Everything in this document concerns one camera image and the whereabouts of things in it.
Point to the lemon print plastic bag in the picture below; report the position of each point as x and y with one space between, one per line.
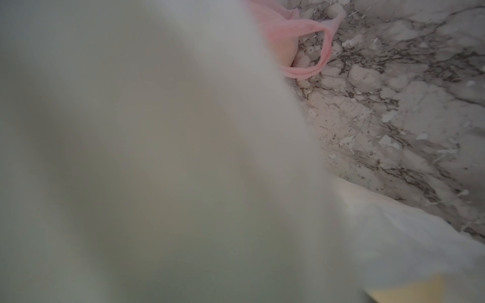
152 151

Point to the pink plastic bag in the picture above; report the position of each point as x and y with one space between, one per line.
282 28

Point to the beige pear top right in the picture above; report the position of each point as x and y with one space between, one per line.
426 291

